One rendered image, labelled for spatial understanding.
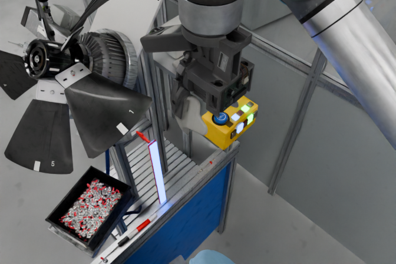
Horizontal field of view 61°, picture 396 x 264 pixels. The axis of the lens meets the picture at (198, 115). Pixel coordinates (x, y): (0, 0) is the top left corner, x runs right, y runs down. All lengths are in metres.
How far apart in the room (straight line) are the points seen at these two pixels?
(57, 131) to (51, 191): 1.16
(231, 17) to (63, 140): 0.86
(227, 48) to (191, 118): 0.15
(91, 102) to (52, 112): 0.20
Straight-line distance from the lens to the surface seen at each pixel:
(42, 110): 1.14
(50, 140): 1.16
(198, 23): 0.38
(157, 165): 0.92
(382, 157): 1.44
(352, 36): 0.46
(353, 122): 1.39
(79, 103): 0.98
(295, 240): 2.05
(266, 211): 2.08
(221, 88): 0.42
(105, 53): 1.13
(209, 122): 1.02
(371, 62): 0.47
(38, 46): 1.10
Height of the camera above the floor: 1.87
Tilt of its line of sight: 51 degrees down
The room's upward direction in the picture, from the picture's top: straight up
